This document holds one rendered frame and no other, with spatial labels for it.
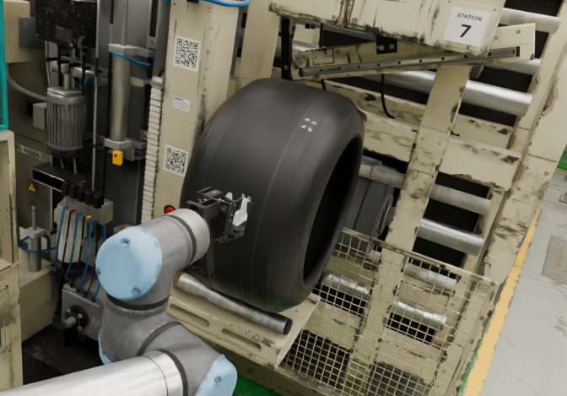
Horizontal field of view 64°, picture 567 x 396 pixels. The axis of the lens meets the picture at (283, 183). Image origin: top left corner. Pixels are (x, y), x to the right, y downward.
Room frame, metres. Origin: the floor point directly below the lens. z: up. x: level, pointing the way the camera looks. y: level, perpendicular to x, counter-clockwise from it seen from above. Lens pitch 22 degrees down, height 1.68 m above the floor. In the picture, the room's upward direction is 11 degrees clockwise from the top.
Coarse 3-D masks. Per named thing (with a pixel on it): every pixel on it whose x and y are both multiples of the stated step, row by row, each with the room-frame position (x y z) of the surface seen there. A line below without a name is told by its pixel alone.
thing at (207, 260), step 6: (210, 240) 0.71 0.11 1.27; (210, 246) 0.71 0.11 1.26; (210, 252) 0.71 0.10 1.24; (204, 258) 0.70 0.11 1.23; (210, 258) 0.72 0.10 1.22; (192, 264) 0.72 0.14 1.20; (198, 264) 0.72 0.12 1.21; (204, 264) 0.71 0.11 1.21; (210, 264) 0.72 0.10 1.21; (192, 270) 0.73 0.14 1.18; (198, 270) 0.72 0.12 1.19; (204, 270) 0.72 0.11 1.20; (210, 270) 0.73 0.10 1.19; (204, 276) 0.72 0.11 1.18
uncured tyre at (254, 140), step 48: (240, 96) 1.06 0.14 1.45; (288, 96) 1.06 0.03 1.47; (336, 96) 1.12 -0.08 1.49; (240, 144) 0.94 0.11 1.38; (288, 144) 0.93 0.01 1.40; (336, 144) 0.98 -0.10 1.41; (192, 192) 0.92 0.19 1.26; (288, 192) 0.87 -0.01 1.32; (336, 192) 1.38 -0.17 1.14; (240, 240) 0.86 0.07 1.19; (288, 240) 0.85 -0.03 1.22; (336, 240) 1.24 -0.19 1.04; (240, 288) 0.89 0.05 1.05; (288, 288) 0.88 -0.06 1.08
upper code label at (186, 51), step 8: (176, 40) 1.18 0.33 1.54; (184, 40) 1.17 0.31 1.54; (192, 40) 1.16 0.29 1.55; (176, 48) 1.18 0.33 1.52; (184, 48) 1.17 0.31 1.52; (192, 48) 1.16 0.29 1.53; (176, 56) 1.18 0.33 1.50; (184, 56) 1.17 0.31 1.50; (192, 56) 1.16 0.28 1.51; (176, 64) 1.18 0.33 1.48; (184, 64) 1.17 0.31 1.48; (192, 64) 1.16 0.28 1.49
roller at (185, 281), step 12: (180, 276) 1.08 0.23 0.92; (192, 276) 1.08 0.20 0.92; (180, 288) 1.06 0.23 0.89; (192, 288) 1.05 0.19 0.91; (204, 288) 1.05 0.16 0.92; (216, 300) 1.02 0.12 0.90; (228, 300) 1.02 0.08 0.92; (240, 312) 1.00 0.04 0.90; (252, 312) 0.99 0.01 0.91; (264, 312) 0.99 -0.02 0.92; (276, 312) 1.00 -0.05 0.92; (264, 324) 0.97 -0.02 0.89; (276, 324) 0.97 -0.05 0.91; (288, 324) 0.96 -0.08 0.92
